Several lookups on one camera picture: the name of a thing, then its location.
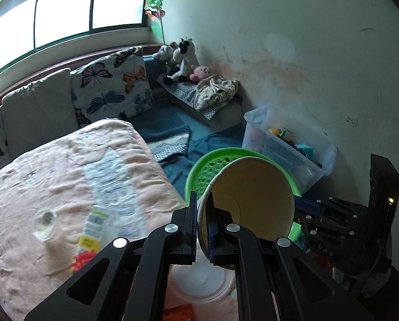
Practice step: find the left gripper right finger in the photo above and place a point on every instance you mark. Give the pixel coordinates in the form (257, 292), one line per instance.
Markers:
(267, 283)

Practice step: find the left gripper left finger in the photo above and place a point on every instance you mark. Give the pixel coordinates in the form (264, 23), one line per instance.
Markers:
(127, 280)

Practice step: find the yellow paper cup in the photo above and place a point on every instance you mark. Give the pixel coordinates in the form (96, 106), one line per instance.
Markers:
(258, 193)

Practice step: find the snack wrapper with barcode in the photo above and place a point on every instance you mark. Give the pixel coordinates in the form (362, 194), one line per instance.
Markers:
(96, 234)

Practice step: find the small clear plastic cup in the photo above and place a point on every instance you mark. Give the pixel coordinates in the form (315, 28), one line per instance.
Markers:
(44, 225)

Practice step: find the green plastic basket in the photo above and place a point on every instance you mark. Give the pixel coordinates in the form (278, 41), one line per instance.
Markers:
(208, 166)

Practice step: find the pink towel blanket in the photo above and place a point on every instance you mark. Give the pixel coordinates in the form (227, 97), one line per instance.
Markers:
(107, 164)

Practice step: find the clear plastic storage bin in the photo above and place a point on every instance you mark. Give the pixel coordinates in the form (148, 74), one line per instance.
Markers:
(292, 143)

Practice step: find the blue floor blanket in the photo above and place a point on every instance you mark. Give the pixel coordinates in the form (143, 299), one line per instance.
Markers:
(165, 116)

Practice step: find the crumpled beige cloth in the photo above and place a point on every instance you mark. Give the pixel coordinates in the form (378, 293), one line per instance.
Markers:
(214, 90)

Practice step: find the patterned bench mat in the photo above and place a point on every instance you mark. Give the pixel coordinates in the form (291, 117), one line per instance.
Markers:
(219, 116)

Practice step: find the plain grey cushion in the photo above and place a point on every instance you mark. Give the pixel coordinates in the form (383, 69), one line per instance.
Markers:
(39, 112)

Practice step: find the pink plush toy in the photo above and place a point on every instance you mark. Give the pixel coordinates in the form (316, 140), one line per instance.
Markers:
(199, 73)

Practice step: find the cow plush toy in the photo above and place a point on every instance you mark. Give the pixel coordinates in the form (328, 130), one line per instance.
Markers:
(185, 56)

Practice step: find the grey white plush toy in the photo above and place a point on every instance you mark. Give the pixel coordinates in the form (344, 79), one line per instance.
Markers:
(165, 53)

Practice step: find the colourful pinwheel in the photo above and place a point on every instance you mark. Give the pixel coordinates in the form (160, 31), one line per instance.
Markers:
(154, 11)

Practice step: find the window with green frame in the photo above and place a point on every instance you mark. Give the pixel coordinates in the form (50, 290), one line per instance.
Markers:
(29, 26)

